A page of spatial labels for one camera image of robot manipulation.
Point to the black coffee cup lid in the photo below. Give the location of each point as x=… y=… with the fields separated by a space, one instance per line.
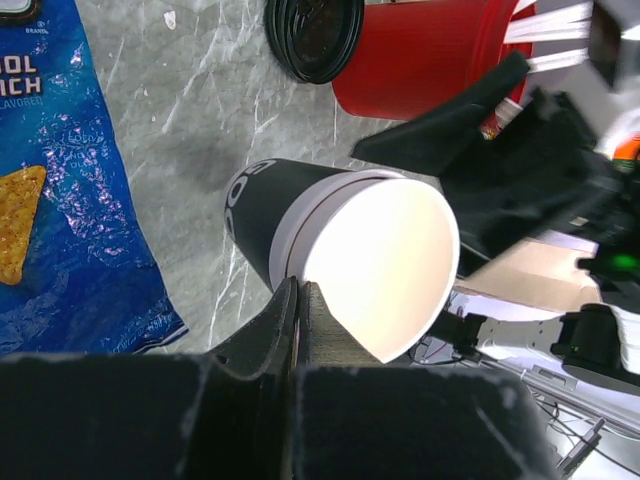
x=313 y=40

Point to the red straw holder cup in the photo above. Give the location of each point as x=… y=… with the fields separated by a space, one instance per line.
x=413 y=56

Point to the white wrapped straws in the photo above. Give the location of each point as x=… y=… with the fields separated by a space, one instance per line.
x=563 y=24

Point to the blue Doritos chip bag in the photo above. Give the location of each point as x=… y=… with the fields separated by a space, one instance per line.
x=77 y=274

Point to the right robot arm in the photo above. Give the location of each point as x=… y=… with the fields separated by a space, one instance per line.
x=591 y=341

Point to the black paper coffee cup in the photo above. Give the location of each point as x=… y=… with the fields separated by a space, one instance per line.
x=268 y=202

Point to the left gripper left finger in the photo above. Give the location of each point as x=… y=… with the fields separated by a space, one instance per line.
x=252 y=351

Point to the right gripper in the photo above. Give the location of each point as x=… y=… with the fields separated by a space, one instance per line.
x=540 y=173

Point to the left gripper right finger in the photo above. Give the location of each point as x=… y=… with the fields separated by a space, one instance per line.
x=322 y=339

